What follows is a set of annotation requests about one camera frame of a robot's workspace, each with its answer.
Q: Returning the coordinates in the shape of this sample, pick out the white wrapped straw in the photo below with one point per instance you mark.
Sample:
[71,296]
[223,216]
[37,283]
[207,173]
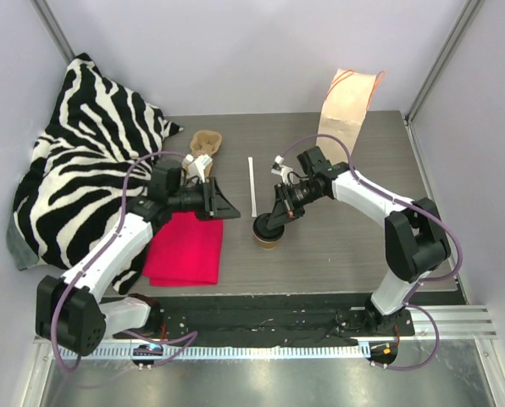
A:
[252,187]

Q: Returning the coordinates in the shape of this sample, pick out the red folded cloth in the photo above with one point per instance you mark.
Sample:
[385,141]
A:
[185,253]

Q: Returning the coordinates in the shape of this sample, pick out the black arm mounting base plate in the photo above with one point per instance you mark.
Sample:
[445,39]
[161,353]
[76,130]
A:
[257,321]

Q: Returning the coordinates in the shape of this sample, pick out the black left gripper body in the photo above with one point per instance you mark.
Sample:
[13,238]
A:
[211,199]

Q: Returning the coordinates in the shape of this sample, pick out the brown cardboard cup carrier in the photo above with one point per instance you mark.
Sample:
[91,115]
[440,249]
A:
[205,142]

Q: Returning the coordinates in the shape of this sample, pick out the brown paper coffee cup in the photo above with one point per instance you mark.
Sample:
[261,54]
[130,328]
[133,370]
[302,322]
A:
[268,242]

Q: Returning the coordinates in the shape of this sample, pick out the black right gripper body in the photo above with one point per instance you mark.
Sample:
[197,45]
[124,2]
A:
[285,203]

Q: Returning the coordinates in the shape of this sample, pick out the brown paper takeout bag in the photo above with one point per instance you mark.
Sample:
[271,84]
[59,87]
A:
[346,105]

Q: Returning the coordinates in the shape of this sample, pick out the white slotted cable duct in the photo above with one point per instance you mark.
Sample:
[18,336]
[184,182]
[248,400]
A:
[143,351]

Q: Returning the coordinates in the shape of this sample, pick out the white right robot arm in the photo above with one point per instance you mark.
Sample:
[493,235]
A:
[415,244]

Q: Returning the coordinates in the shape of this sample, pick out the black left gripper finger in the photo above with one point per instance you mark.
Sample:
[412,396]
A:
[223,193]
[223,210]

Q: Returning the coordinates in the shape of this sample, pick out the zebra print cushion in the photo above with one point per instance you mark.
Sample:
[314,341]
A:
[98,147]

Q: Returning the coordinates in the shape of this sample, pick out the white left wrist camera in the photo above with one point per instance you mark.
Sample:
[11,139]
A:
[196,166]

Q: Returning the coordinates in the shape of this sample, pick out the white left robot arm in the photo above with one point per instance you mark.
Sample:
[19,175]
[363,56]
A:
[70,312]

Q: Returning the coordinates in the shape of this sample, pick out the black plastic cup lid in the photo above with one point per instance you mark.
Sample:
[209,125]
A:
[260,225]

